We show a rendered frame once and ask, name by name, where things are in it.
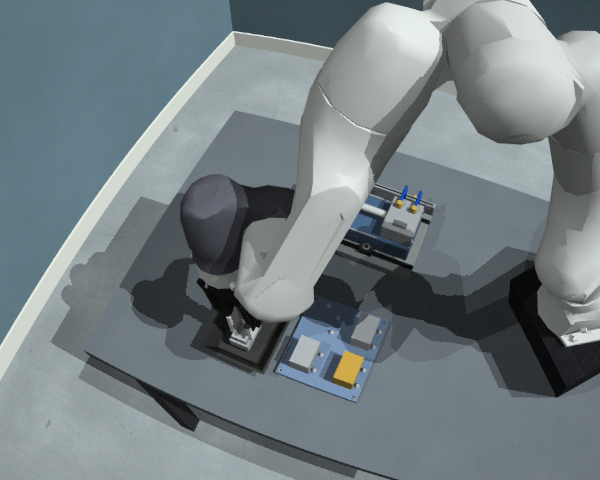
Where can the yellow rectangular block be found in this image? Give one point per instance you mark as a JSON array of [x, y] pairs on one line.
[[347, 370]]

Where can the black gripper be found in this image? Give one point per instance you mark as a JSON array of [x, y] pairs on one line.
[[228, 309]]

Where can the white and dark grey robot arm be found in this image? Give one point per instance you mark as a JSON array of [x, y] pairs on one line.
[[515, 83]]

